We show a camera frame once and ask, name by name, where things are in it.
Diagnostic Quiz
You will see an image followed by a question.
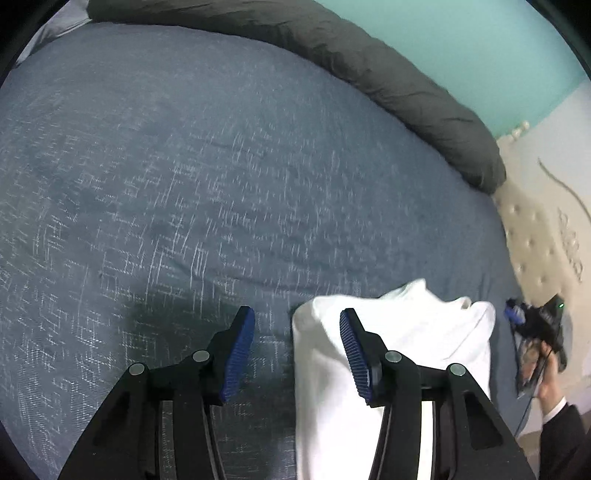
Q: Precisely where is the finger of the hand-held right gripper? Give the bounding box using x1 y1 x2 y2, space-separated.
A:
505 298 528 330

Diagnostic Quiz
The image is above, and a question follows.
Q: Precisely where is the cream tufted headboard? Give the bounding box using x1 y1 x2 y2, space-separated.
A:
491 119 591 437

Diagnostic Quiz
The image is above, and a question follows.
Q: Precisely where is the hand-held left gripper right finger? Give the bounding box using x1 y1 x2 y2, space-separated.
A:
338 307 539 480

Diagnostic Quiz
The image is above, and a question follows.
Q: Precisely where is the person's right hand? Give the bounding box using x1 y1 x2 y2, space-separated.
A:
537 343 566 415

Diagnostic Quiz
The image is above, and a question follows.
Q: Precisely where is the white shirt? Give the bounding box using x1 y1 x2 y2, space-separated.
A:
291 278 498 480

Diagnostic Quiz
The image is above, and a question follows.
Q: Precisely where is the dark grey rolled duvet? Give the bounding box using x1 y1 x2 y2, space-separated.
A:
86 0 507 195

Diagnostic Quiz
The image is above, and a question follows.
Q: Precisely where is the black cable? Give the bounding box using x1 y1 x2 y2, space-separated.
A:
514 351 553 438

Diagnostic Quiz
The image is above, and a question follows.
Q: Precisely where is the light grey sheet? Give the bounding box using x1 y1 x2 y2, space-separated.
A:
16 0 94 66

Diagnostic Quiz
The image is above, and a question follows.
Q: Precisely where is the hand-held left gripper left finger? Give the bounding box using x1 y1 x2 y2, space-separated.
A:
58 305 257 480

